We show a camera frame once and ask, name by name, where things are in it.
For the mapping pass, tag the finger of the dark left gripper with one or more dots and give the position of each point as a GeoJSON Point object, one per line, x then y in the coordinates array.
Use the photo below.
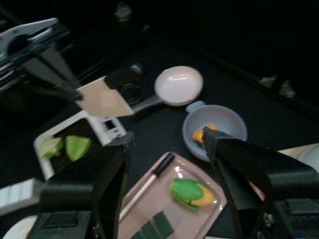
{"type": "Point", "coordinates": [46, 73]}
{"type": "Point", "coordinates": [61, 63]}

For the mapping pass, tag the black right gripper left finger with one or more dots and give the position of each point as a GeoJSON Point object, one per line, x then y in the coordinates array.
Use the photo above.
{"type": "Point", "coordinates": [80, 189]}

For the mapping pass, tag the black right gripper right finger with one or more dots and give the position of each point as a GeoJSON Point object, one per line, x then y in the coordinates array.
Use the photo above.
{"type": "Point", "coordinates": [270, 180]}

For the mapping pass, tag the white ribbed block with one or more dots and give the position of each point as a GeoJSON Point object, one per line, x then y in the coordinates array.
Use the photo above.
{"type": "Point", "coordinates": [19, 194]}

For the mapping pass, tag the light green toy vegetable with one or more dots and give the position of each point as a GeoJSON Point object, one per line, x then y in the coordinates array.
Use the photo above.
{"type": "Point", "coordinates": [52, 147]}

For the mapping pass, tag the pink rectangular tray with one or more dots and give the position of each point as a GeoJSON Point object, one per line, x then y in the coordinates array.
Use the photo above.
{"type": "Point", "coordinates": [154, 199]}

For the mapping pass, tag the white round plate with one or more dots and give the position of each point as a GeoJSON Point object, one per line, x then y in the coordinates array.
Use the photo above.
{"type": "Point", "coordinates": [19, 229]}

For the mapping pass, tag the green yellow toy corn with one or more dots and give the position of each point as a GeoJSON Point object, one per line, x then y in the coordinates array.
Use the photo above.
{"type": "Point", "coordinates": [185, 189]}

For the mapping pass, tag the white rectangular tray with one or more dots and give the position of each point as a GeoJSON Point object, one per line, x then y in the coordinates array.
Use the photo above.
{"type": "Point", "coordinates": [109, 126]}

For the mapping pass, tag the grey blue bowl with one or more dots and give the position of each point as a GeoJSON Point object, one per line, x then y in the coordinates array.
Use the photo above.
{"type": "Point", "coordinates": [226, 119]}

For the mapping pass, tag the dark green toy piece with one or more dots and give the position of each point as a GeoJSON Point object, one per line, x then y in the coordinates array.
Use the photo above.
{"type": "Point", "coordinates": [156, 228]}

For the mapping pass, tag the orange toy food piece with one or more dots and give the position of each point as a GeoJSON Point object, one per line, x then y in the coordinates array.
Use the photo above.
{"type": "Point", "coordinates": [198, 135]}

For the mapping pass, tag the white frame clip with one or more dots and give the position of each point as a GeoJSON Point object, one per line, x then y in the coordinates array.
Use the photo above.
{"type": "Point", "coordinates": [286, 90]}
{"type": "Point", "coordinates": [268, 81]}

